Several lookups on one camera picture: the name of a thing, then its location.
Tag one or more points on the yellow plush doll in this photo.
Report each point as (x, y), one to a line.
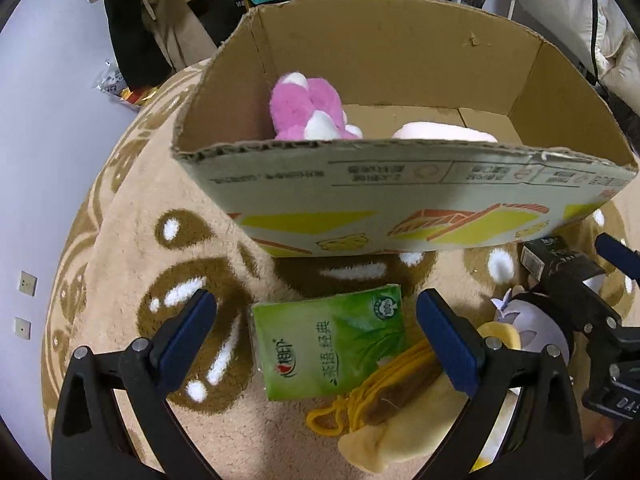
(401, 412)

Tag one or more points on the wall socket upper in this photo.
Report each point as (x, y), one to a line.
(27, 284)

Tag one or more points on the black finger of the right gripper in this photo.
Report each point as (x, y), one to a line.
(613, 349)

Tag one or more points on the purple-haired plush doll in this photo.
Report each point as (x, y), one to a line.
(528, 313)

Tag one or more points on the wall socket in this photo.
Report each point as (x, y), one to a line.
(27, 284)
(22, 328)

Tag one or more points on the cream bedding pile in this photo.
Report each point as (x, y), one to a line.
(599, 35)

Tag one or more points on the green tissue pack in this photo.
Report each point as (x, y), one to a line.
(326, 346)

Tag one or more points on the black hanging coat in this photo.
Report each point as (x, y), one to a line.
(137, 54)

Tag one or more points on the wall socket lower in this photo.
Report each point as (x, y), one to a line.
(22, 328)

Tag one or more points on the pink swirl snail plush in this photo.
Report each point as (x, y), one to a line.
(444, 132)

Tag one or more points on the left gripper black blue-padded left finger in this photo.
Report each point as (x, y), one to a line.
(113, 419)

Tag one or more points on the open cardboard box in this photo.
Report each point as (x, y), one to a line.
(560, 154)

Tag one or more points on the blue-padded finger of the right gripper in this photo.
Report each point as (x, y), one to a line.
(619, 255)

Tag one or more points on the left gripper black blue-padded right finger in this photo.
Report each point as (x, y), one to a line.
(520, 420)

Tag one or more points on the snack bag on floor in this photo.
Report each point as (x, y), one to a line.
(112, 84)

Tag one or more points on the small black white box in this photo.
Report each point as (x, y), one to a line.
(545, 257)

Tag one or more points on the pink plush bear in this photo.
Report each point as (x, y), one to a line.
(308, 109)

